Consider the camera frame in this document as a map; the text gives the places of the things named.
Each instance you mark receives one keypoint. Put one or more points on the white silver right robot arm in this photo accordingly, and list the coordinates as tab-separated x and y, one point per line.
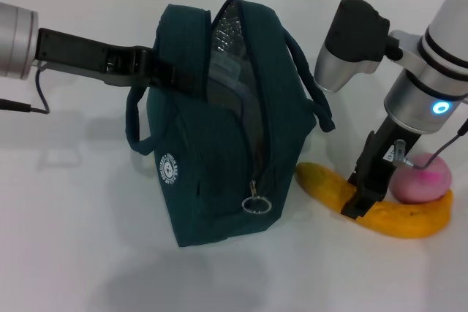
438	52

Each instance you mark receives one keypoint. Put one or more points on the yellow banana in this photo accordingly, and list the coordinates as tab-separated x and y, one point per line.
402	220

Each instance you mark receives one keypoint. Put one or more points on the pink peach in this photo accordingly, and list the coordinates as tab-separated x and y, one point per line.
428	184

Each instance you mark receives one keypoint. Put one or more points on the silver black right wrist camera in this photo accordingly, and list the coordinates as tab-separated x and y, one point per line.
351	34

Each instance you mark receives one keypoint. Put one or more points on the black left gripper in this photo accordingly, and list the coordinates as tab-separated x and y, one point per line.
73	50

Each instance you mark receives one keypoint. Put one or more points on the dark teal lunch bag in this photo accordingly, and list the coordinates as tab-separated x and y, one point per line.
285	107

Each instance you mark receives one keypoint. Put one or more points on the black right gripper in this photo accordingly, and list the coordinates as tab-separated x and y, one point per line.
395	140

